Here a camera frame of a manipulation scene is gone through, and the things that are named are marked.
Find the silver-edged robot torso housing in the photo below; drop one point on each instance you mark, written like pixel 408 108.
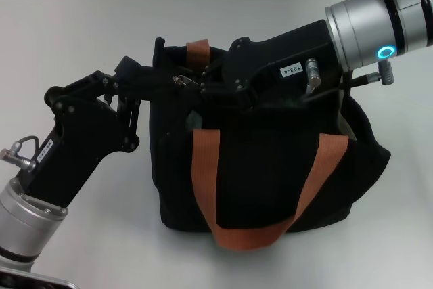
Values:
pixel 37 280

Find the silver metal zipper pull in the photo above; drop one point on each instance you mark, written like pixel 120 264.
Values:
pixel 184 81

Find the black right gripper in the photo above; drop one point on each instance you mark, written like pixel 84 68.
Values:
pixel 291 55

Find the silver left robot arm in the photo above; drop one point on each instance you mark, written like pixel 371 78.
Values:
pixel 23 224

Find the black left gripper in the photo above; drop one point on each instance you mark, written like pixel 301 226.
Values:
pixel 78 143

